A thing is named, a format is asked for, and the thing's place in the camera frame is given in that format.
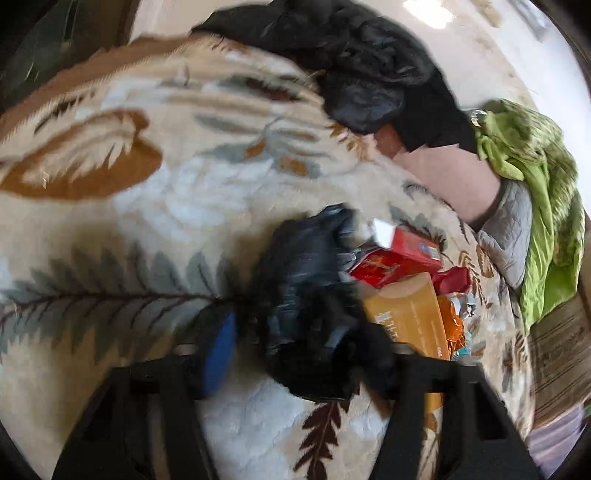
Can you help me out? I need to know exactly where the orange foil wrapper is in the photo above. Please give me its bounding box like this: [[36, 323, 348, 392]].
[[437, 295, 466, 356]]

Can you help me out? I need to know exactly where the orange box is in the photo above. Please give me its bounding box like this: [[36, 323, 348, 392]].
[[359, 271, 453, 416]]

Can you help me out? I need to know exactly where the black plastic bag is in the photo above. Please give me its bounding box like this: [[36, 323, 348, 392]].
[[245, 204, 394, 402]]

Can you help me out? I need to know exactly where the red cigarette box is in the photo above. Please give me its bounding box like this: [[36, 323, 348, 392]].
[[349, 219, 443, 289]]

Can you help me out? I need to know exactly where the teal tissue packet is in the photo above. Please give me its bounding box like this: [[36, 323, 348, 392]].
[[452, 331, 486, 361]]

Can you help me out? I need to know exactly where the striped brown headboard cushion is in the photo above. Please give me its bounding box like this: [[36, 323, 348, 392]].
[[528, 276, 591, 430]]

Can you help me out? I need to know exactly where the red crumpled wrapper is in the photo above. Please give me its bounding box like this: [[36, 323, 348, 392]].
[[431, 266, 472, 296]]

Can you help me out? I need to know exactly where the grey quilted pillow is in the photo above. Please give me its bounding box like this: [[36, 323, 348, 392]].
[[477, 180, 533, 292]]

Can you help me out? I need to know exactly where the leaf-patterned beige blanket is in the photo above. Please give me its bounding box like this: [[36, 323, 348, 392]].
[[1, 35, 535, 479]]

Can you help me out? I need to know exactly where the green patterned quilt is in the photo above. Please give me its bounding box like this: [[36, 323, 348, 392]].
[[476, 99, 585, 329]]

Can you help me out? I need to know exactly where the black cloth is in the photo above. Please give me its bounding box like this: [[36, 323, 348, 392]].
[[392, 68, 476, 153]]

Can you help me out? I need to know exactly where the black puffer jacket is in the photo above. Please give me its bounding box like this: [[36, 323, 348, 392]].
[[191, 1, 436, 135]]

